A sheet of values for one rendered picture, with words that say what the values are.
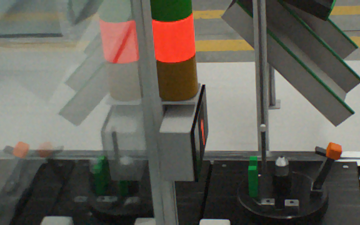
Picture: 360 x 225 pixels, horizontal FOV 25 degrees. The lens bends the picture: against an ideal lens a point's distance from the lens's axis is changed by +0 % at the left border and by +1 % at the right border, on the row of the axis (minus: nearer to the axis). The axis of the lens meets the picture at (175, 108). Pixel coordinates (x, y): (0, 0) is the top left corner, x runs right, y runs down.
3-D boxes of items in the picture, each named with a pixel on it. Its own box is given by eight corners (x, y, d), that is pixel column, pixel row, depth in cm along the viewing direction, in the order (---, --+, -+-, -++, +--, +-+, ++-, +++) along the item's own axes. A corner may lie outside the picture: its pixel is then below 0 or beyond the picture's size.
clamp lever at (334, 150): (322, 184, 123) (342, 144, 119) (322, 191, 121) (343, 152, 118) (300, 176, 123) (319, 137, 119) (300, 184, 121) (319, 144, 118)
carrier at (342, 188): (357, 171, 134) (359, 105, 128) (367, 264, 113) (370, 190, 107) (213, 169, 138) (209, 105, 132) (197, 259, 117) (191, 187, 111)
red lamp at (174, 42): (197, 44, 96) (195, 6, 93) (192, 62, 91) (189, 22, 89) (157, 45, 96) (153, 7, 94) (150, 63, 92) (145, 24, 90)
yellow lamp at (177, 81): (200, 82, 98) (197, 45, 96) (195, 101, 94) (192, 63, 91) (160, 82, 99) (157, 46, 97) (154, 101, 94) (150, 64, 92)
